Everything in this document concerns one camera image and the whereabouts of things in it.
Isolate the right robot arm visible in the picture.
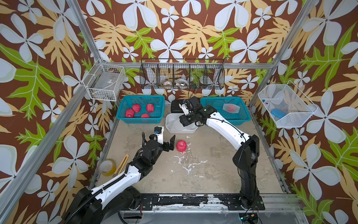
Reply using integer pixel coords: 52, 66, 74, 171
179, 97, 265, 211

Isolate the black wire wall basket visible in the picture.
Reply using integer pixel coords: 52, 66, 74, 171
139, 58, 226, 90

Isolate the teal plastic basket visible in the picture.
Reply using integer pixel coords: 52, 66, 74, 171
200, 97, 251, 126
116, 95, 165, 124

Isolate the right teal plastic basket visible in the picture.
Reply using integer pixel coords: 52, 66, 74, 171
200, 97, 251, 126

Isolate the white wire basket left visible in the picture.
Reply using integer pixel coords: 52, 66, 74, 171
83, 59, 126, 102

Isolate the white rectangular tub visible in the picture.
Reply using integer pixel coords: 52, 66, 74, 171
166, 113, 198, 134

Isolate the black plastic case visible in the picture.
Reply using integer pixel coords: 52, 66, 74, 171
171, 99, 185, 113

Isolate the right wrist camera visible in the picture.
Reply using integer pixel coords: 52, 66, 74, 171
179, 103, 190, 116

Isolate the tape roll in wire basket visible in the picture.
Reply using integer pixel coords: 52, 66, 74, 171
162, 80, 172, 87

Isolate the white wire basket right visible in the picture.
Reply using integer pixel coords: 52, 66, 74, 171
258, 81, 318, 129

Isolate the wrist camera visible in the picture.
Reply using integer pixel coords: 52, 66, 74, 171
154, 126, 164, 144
179, 103, 190, 116

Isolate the blue object in basket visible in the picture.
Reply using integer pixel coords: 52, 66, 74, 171
271, 108, 287, 119

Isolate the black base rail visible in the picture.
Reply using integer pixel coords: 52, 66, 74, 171
129, 193, 265, 211

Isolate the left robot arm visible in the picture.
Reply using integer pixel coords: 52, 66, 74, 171
63, 132, 175, 224

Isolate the yellow tape roll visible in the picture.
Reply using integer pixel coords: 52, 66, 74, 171
99, 159, 116, 176

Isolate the white item in wire basket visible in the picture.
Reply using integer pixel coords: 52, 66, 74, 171
176, 78, 189, 86

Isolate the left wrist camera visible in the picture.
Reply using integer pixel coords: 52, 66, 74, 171
154, 126, 164, 144

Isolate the yellow box cutter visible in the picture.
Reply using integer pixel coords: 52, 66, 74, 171
112, 154, 129, 177

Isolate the white wire basket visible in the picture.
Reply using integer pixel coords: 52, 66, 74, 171
258, 81, 318, 129
83, 59, 126, 102

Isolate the left teal plastic basket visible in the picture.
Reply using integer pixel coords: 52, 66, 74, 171
116, 95, 165, 124

